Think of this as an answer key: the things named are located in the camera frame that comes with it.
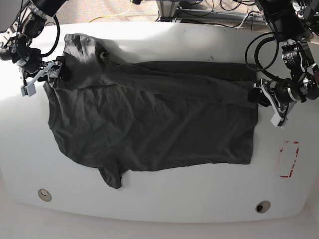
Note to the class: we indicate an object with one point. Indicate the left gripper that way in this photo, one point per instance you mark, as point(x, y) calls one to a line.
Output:
point(267, 93)

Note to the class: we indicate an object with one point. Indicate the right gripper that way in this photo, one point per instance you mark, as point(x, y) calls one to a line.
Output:
point(52, 69)

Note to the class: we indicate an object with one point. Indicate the dark grey t-shirt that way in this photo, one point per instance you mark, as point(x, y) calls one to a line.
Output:
point(149, 116)

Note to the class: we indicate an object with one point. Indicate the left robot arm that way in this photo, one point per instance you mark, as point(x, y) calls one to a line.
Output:
point(296, 54)

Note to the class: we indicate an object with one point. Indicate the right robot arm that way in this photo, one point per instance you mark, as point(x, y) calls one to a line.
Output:
point(28, 25)

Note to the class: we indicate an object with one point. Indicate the red tape rectangle marking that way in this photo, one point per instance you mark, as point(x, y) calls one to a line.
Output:
point(288, 157)

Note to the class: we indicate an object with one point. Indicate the right table grommet hole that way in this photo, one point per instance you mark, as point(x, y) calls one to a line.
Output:
point(262, 207)

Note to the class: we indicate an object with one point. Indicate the table grommet hole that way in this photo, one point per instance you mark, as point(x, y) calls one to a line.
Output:
point(44, 195)
point(262, 207)

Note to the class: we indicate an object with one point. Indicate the left table grommet hole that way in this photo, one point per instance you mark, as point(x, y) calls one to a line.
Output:
point(44, 195)

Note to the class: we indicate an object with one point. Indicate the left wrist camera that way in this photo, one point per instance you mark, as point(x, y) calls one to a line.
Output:
point(278, 121)

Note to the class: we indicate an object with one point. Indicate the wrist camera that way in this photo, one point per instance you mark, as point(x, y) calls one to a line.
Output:
point(278, 121)
point(28, 90)

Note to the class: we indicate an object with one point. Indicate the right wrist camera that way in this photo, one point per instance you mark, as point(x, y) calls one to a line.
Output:
point(28, 90)

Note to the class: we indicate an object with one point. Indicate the aluminium frame stand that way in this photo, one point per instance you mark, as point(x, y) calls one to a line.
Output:
point(174, 10)

